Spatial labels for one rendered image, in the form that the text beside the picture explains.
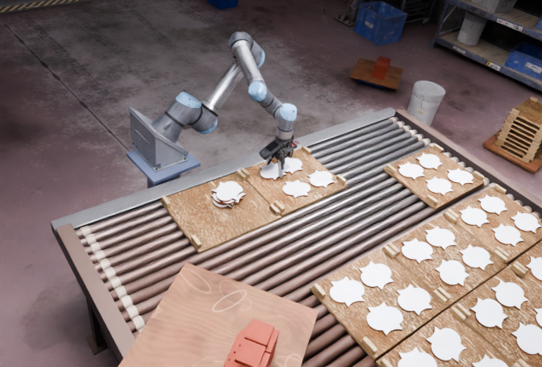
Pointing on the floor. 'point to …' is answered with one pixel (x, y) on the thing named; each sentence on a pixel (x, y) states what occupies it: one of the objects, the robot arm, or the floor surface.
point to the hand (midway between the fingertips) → (273, 170)
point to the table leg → (97, 343)
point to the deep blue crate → (380, 22)
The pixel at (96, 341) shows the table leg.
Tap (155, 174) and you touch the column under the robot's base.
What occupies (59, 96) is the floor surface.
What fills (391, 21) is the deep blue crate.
